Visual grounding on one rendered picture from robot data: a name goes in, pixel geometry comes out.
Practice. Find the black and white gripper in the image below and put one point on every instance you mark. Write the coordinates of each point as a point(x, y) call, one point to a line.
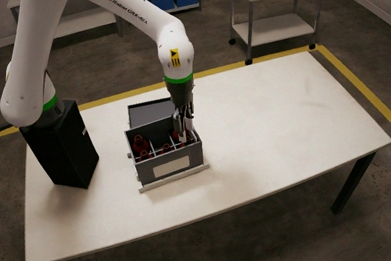
point(184, 109)

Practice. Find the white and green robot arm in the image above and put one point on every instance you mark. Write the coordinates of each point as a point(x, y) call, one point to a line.
point(22, 103)

